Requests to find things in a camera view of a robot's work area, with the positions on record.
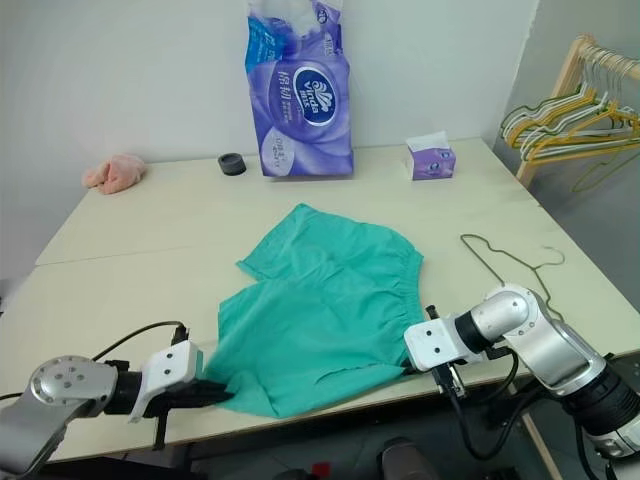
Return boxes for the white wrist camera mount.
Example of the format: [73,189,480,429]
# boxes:
[402,313,484,374]
[128,341,206,424]

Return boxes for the small purple tissue box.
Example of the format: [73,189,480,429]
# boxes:
[403,129,459,182]

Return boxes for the light green wire hanger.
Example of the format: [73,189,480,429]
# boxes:
[502,79,640,146]

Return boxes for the olive wire hanger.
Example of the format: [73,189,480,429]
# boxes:
[571,134,632,194]

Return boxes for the green shorts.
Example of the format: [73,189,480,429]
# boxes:
[203,202,426,419]

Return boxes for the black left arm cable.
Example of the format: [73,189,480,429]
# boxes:
[0,320,192,404]

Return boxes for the wooden clothes rack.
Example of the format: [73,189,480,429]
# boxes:
[514,33,640,189]

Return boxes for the large purple tissue pack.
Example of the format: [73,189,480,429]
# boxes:
[243,0,357,180]

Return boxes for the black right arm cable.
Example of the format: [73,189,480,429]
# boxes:
[434,349,531,461]

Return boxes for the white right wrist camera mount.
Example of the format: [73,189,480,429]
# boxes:
[402,313,484,374]

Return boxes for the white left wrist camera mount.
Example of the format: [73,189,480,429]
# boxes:
[128,341,206,424]

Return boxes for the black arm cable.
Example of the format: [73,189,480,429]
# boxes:
[434,349,531,461]
[0,320,192,404]

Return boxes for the grey wire hanger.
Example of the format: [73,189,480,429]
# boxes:
[459,233,569,321]

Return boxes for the dark grey rounded shape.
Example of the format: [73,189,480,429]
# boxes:
[380,437,437,480]

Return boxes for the pink cloth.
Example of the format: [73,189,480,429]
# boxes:
[82,153,147,194]

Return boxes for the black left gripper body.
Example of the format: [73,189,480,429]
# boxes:
[148,378,205,417]

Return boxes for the yellow wire hanger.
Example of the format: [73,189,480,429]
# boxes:
[507,74,640,151]

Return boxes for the black round cap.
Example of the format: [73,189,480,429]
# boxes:
[217,152,248,177]

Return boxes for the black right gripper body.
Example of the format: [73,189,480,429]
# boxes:
[407,360,466,400]

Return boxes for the hangers on wooden rack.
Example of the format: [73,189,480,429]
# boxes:
[501,54,640,162]

